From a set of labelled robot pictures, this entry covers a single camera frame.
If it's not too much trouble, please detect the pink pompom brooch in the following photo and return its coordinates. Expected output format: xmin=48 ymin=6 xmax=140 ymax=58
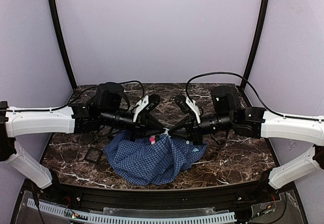
xmin=149 ymin=135 xmax=160 ymax=145

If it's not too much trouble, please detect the blue checked shirt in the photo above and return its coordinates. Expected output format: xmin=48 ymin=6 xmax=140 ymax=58
xmin=103 ymin=130 xmax=207 ymax=185

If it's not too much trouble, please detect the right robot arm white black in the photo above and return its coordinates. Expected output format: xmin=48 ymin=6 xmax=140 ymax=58
xmin=168 ymin=85 xmax=323 ymax=191

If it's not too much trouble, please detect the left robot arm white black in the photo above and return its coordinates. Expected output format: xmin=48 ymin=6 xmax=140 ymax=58
xmin=1 ymin=82 xmax=165 ymax=190

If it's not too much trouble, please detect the black square box lid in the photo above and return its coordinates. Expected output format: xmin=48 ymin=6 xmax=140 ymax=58
xmin=84 ymin=147 xmax=103 ymax=164

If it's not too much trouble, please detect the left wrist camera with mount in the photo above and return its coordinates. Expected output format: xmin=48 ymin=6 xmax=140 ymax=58
xmin=133 ymin=94 xmax=160 ymax=123

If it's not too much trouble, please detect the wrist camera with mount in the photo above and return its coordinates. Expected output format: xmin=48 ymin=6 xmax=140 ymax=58
xmin=175 ymin=94 xmax=201 ymax=124
xmin=133 ymin=94 xmax=160 ymax=123

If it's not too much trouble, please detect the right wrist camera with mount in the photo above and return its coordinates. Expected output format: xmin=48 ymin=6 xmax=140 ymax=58
xmin=175 ymin=94 xmax=201 ymax=124

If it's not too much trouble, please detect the right camera black cable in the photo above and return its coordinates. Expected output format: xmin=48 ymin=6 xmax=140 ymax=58
xmin=186 ymin=71 xmax=324 ymax=122

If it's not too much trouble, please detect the camera black cable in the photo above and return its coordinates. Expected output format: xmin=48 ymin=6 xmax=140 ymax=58
xmin=5 ymin=80 xmax=145 ymax=113
xmin=186 ymin=71 xmax=324 ymax=122

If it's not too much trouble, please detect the right black frame post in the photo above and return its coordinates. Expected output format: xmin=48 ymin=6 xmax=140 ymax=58
xmin=240 ymin=0 xmax=269 ymax=88

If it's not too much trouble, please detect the black frame post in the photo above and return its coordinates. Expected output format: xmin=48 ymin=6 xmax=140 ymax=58
xmin=48 ymin=0 xmax=77 ymax=90
xmin=240 ymin=0 xmax=269 ymax=88

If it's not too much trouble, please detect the white slotted cable duct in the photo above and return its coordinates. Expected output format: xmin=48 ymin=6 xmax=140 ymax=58
xmin=24 ymin=198 xmax=237 ymax=223

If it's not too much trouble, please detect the left camera black cable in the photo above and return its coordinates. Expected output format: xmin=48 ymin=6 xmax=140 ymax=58
xmin=5 ymin=80 xmax=145 ymax=113

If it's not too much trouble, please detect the black front aluminium rail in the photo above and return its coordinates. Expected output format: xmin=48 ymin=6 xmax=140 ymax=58
xmin=62 ymin=181 xmax=260 ymax=210

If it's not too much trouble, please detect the left black frame post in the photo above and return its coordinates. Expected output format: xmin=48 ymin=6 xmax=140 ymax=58
xmin=48 ymin=0 xmax=77 ymax=90

